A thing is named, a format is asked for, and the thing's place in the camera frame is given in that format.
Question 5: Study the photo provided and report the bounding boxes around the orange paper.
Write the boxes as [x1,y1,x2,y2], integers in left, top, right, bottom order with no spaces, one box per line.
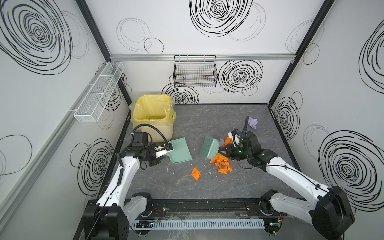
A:
[191,167,201,181]

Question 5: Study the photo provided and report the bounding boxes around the black front rail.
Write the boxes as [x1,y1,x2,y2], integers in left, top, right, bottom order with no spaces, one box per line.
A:
[139,197,278,218]

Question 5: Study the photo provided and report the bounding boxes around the aluminium wall rail back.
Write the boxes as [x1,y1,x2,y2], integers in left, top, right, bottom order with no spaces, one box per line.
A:
[110,54,296,62]

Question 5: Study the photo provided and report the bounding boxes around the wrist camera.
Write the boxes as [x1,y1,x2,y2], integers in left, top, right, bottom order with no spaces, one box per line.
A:
[154,144,174,158]
[229,129,242,147]

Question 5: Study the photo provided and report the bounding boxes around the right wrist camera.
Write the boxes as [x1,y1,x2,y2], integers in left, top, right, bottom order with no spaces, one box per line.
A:
[229,129,242,147]

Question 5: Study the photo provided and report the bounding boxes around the white wire shelf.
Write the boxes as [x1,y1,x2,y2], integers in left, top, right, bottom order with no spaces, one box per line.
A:
[74,62,124,123]

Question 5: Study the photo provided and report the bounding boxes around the orange paper scraps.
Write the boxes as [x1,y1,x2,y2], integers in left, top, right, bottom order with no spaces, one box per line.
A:
[222,136,233,148]

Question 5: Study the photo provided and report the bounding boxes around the yellow plastic bin liner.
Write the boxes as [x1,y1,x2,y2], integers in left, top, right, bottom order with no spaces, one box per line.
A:
[129,94,176,127]

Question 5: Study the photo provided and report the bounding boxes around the aluminium wall rail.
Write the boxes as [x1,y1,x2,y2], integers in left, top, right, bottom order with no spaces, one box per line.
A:
[0,64,109,224]
[110,54,296,62]

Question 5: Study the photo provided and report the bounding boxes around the green dustpan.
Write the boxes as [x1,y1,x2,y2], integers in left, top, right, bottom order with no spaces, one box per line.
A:
[165,138,192,164]

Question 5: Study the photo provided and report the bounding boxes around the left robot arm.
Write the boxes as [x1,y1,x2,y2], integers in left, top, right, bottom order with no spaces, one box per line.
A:
[83,128,174,240]

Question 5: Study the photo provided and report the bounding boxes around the green hand brush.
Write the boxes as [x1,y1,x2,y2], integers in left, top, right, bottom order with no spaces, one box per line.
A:
[200,136,220,160]

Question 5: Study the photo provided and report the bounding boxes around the black wire basket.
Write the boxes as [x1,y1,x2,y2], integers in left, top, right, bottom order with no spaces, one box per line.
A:
[173,60,219,88]

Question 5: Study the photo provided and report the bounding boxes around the white slotted cable duct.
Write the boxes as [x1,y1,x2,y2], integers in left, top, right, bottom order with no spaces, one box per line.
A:
[131,219,265,231]

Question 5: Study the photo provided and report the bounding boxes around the purple paper ball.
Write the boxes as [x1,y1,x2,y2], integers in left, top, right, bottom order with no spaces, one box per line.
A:
[248,117,258,129]

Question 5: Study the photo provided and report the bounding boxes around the cream trash bin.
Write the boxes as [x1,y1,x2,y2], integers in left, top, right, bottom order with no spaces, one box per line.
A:
[140,119,175,143]

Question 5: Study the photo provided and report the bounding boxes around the aluminium wall rail left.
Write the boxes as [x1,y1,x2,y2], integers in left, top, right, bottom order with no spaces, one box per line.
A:
[0,64,109,224]

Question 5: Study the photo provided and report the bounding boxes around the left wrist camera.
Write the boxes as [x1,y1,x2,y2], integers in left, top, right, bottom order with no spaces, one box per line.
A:
[154,144,174,158]

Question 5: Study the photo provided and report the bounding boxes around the orange paper scrap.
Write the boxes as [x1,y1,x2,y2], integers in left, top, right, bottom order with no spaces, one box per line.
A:
[210,154,233,175]

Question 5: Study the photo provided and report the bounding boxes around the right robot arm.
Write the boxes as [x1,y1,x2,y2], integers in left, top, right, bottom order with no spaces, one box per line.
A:
[226,121,355,240]

